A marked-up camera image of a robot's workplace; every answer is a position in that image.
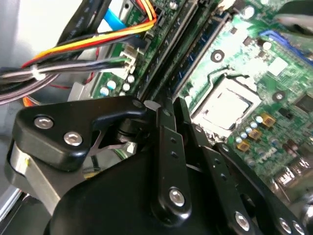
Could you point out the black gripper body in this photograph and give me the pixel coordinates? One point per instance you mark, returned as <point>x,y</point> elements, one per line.
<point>110,208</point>

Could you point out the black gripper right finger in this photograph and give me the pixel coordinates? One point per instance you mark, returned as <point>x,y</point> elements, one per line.
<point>230,195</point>

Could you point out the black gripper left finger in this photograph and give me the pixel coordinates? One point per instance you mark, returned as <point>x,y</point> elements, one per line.
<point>102,107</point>

